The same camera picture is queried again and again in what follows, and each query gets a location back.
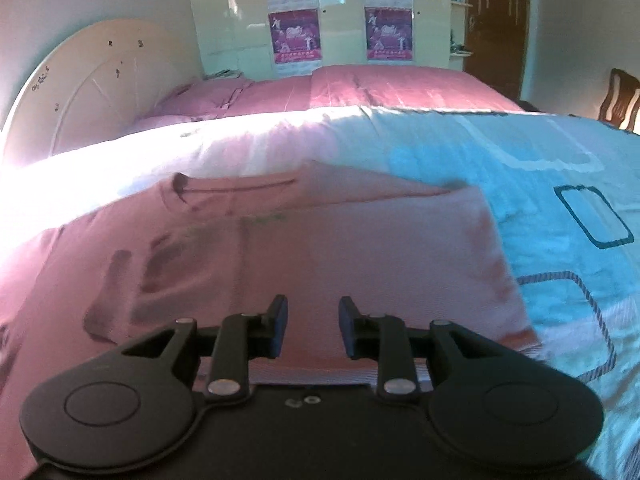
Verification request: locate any pink wall poster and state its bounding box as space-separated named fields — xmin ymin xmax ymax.
xmin=268 ymin=8 xmax=322 ymax=64
xmin=365 ymin=6 xmax=416 ymax=61

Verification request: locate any pink pillow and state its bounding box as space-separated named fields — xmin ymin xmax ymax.
xmin=132 ymin=77 xmax=251 ymax=133

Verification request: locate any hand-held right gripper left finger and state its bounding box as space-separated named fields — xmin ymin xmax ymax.
xmin=120 ymin=294 xmax=290 ymax=405

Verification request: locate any brown wooden door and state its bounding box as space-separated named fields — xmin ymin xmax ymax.
xmin=462 ymin=0 xmax=531 ymax=101

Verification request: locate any blue and white patterned bedspread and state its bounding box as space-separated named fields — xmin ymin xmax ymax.
xmin=0 ymin=105 xmax=640 ymax=480

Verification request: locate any pink t-shirt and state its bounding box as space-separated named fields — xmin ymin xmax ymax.
xmin=0 ymin=160 xmax=543 ymax=441

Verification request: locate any white corner shelf unit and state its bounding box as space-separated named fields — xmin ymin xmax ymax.
xmin=448 ymin=0 xmax=474 ymax=58

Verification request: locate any wooden chair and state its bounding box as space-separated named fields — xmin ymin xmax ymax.
xmin=597 ymin=67 xmax=640 ymax=133

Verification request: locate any pink quilt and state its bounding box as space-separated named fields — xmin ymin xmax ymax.
xmin=235 ymin=64 xmax=526 ymax=113

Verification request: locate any white round headboard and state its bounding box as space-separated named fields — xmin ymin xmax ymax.
xmin=0 ymin=19 xmax=203 ymax=168

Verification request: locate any cream wardrobe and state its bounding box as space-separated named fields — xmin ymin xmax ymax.
xmin=184 ymin=0 xmax=466 ymax=81

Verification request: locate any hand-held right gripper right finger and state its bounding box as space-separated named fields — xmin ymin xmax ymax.
xmin=339 ymin=296 xmax=507 ymax=405

